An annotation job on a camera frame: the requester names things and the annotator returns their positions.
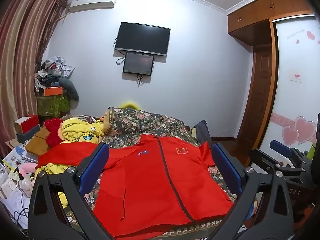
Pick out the striped bedsheet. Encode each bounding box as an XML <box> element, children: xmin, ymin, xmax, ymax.
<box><xmin>74</xmin><ymin>114</ymin><xmax>96</xmax><ymax>122</ymax></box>

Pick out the dark blue bag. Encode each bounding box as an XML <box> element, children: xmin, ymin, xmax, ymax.
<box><xmin>194</xmin><ymin>120</ymin><xmax>213</xmax><ymax>145</ymax></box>

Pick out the red zip jacket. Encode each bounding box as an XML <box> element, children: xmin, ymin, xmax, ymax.
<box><xmin>35</xmin><ymin>134</ymin><xmax>234</xmax><ymax>238</ymax></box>

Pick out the yellow round thing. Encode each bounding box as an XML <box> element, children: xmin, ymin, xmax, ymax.
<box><xmin>119</xmin><ymin>101</ymin><xmax>141</xmax><ymax>110</ymax></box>

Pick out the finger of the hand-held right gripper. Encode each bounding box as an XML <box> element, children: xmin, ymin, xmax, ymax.
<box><xmin>247</xmin><ymin>149</ymin><xmax>308</xmax><ymax>178</ymax></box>
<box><xmin>269</xmin><ymin>140</ymin><xmax>309</xmax><ymax>164</ymax></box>

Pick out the brown cardboard box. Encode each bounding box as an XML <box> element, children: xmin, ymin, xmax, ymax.
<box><xmin>25</xmin><ymin>126</ymin><xmax>54</xmax><ymax>157</ymax></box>

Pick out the pile of clothes and bags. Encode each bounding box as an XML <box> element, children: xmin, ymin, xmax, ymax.
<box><xmin>34</xmin><ymin>56</ymin><xmax>75</xmax><ymax>90</ymax></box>

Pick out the pink plush toy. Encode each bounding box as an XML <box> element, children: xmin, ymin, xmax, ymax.
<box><xmin>16</xmin><ymin>162</ymin><xmax>38</xmax><ymax>178</ymax></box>

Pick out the black wall television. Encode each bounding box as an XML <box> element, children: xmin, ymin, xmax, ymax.
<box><xmin>114</xmin><ymin>22</ymin><xmax>171</xmax><ymax>57</ymax></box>

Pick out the pile of books and papers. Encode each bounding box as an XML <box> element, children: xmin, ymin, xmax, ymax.
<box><xmin>0</xmin><ymin>145</ymin><xmax>38</xmax><ymax>230</ymax></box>

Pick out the grey box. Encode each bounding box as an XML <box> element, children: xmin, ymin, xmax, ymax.
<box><xmin>16</xmin><ymin>125</ymin><xmax>40</xmax><ymax>143</ymax></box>

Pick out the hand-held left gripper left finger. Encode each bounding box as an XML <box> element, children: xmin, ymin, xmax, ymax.
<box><xmin>27</xmin><ymin>142</ymin><xmax>113</xmax><ymax>240</ymax></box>

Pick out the dark floral blanket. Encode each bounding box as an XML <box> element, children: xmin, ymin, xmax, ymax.
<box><xmin>59</xmin><ymin>107</ymin><xmax>258</xmax><ymax>240</ymax></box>

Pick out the yellow cartoon print blanket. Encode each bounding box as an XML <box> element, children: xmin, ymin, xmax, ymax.
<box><xmin>35</xmin><ymin>117</ymin><xmax>104</xmax><ymax>208</ymax></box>

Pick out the dark brown box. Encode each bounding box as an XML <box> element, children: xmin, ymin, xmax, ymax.
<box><xmin>287</xmin><ymin>189</ymin><xmax>317</xmax><ymax>220</ymax></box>

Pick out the red plush toy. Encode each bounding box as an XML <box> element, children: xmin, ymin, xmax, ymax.
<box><xmin>44</xmin><ymin>118</ymin><xmax>64</xmax><ymax>147</ymax></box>

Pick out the green bottle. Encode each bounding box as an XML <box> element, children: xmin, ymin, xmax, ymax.
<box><xmin>305</xmin><ymin>142</ymin><xmax>316</xmax><ymax>161</ymax></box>

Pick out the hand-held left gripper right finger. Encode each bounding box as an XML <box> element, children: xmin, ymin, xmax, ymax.
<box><xmin>211</xmin><ymin>142</ymin><xmax>296</xmax><ymax>240</ymax></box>

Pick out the grey pillow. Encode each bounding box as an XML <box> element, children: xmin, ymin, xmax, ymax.
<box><xmin>57</xmin><ymin>77</ymin><xmax>80</xmax><ymax>110</ymax></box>

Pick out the brown wooden wardrobe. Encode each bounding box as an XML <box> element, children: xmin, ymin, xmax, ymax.
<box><xmin>227</xmin><ymin>0</ymin><xmax>316</xmax><ymax>153</ymax></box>

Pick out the small black wall monitor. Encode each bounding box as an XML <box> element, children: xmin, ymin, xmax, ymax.
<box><xmin>122</xmin><ymin>52</ymin><xmax>155</xmax><ymax>76</ymax></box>

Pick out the white air conditioner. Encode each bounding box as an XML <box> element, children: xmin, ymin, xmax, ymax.
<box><xmin>69</xmin><ymin>0</ymin><xmax>119</xmax><ymax>12</ymax></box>

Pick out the striped brown curtain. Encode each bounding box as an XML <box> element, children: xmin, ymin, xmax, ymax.
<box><xmin>0</xmin><ymin>0</ymin><xmax>73</xmax><ymax>160</ymax></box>

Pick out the orange box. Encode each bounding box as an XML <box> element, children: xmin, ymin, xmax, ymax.
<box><xmin>44</xmin><ymin>86</ymin><xmax>63</xmax><ymax>97</ymax></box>

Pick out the green cloth covered cabinet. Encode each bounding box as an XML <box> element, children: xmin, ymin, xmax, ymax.
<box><xmin>37</xmin><ymin>95</ymin><xmax>70</xmax><ymax>119</ymax></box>

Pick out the red white box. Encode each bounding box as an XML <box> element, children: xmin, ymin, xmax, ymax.
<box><xmin>14</xmin><ymin>114</ymin><xmax>38</xmax><ymax>134</ymax></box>

